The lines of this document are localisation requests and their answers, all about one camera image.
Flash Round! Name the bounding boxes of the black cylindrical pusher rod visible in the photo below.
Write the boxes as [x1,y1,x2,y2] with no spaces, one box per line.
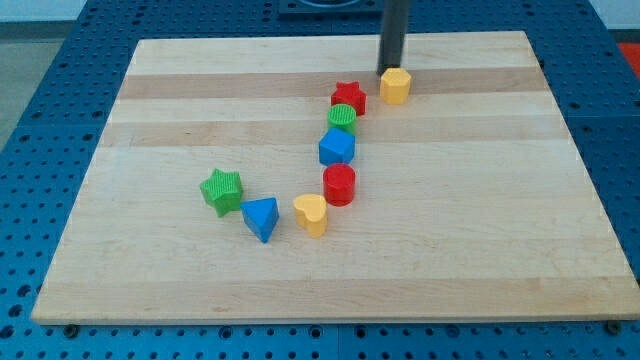
[376,0,411,76]

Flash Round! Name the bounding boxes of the yellow hexagon block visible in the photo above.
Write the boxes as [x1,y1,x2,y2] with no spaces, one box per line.
[380,68,412,105]

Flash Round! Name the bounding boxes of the light wooden board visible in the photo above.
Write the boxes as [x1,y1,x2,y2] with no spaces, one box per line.
[31,32,639,325]

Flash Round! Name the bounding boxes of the red star block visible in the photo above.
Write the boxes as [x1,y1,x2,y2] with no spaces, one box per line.
[330,81,367,116]

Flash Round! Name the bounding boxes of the green cylinder block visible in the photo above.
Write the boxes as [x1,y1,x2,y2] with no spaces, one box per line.
[327,104,357,135]

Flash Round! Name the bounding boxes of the blue cube block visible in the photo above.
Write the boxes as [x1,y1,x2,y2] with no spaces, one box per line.
[318,128,356,166]

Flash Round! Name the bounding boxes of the red cylinder block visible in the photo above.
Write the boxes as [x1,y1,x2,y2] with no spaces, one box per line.
[323,163,356,207]

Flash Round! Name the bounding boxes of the yellow heart block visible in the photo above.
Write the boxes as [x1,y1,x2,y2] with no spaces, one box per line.
[293,194,328,238]

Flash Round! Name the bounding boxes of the blue triangle block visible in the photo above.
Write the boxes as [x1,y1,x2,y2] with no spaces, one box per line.
[240,197,279,243]

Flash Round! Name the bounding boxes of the green star block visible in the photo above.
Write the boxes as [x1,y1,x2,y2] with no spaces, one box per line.
[199,168,244,217]

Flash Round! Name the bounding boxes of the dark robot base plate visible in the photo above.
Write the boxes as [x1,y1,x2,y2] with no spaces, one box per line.
[276,0,384,17]

